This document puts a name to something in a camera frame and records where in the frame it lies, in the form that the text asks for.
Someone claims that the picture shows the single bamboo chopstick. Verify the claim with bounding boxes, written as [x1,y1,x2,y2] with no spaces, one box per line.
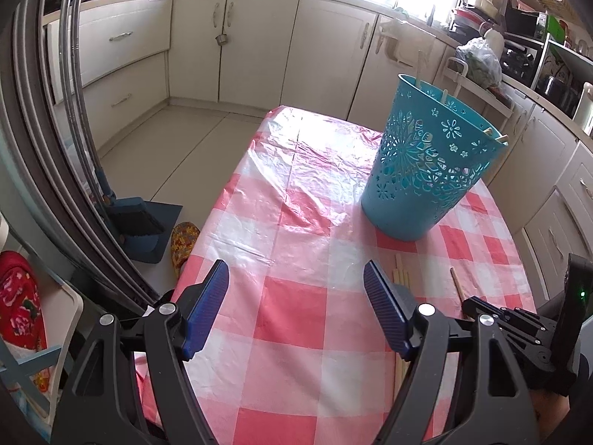
[449,266,466,316]

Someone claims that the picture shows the white kitchen base cabinets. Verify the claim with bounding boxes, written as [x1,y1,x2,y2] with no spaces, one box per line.
[41,0,593,297]

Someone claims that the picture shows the right hand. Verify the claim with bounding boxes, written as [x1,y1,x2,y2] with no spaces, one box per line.
[530,390,573,444]

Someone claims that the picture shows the red floral cloth bag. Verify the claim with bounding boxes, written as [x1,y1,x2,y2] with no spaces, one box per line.
[0,250,47,350]

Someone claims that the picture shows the bamboo chopstick bundle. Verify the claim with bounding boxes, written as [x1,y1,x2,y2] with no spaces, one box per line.
[392,253,406,397]
[400,269,411,381]

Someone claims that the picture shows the pink checkered plastic tablecloth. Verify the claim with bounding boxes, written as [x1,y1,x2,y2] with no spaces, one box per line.
[174,108,535,444]

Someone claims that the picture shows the chopstick lying in basket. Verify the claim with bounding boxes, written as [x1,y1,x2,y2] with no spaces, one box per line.
[483,128,508,144]

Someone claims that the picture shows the blue dustpan with brush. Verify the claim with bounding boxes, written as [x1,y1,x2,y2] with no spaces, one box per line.
[96,168,183,264]

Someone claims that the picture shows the yellow patterned slipper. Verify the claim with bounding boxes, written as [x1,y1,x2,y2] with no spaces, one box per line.
[170,222,200,278]

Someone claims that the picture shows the teal perforated plastic basket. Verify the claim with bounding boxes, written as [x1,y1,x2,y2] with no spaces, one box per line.
[361,75,508,241]

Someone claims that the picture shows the green plastic bag of vegetables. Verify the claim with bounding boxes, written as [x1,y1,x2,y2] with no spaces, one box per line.
[455,37,503,89]

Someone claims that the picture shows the white tiered storage cart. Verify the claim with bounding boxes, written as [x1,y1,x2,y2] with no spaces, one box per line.
[441,56,516,126]

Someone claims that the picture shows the white electric kettle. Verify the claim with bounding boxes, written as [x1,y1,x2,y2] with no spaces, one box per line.
[483,28,504,58]

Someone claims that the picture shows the chopstick standing in basket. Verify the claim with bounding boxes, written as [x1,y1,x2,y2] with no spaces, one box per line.
[414,50,424,89]

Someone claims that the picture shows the black microwave oven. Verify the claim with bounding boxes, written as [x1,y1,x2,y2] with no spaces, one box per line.
[499,0,548,87]

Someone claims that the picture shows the white door-hung trash bin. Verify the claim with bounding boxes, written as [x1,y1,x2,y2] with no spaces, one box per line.
[375,18,435,67]

